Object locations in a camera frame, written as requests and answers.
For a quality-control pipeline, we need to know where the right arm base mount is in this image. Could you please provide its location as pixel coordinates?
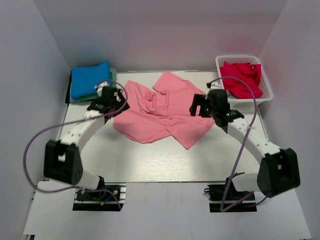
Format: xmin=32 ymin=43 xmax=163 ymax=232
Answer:
xmin=203 ymin=183 xmax=257 ymax=213

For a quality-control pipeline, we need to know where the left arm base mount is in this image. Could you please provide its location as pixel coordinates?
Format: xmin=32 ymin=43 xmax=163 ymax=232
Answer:
xmin=72 ymin=183 xmax=126 ymax=212

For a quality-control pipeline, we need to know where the red t-shirt in basket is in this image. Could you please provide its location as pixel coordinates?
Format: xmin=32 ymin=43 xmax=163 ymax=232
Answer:
xmin=219 ymin=61 xmax=263 ymax=99

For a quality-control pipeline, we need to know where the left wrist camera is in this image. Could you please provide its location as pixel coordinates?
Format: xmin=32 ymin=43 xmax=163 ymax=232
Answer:
xmin=94 ymin=82 xmax=109 ymax=97

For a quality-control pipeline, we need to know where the green folded t-shirt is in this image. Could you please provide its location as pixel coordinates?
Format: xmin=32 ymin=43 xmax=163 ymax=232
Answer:
xmin=76 ymin=72 xmax=116 ymax=102

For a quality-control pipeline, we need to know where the black folded t-shirt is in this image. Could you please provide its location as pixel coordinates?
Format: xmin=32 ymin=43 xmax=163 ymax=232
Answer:
xmin=64 ymin=72 xmax=72 ymax=104

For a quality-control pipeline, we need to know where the blue folded t-shirt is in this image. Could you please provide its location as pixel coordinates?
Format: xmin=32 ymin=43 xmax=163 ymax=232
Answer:
xmin=70 ymin=61 xmax=110 ymax=100

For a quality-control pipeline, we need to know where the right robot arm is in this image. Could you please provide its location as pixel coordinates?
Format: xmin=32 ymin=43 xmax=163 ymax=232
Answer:
xmin=189 ymin=89 xmax=301 ymax=200

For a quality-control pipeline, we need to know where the pink t-shirt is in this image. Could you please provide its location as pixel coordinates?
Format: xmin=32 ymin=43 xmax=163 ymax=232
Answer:
xmin=113 ymin=72 xmax=215 ymax=150

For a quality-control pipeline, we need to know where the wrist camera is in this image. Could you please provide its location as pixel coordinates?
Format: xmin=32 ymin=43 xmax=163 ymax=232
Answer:
xmin=206 ymin=82 xmax=222 ymax=91
xmin=94 ymin=82 xmax=109 ymax=97

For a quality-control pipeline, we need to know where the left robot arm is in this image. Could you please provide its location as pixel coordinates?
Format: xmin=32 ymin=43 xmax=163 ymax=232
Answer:
xmin=43 ymin=85 xmax=130 ymax=200

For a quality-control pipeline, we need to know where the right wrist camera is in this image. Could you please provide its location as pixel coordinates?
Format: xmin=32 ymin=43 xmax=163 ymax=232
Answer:
xmin=206 ymin=82 xmax=222 ymax=91

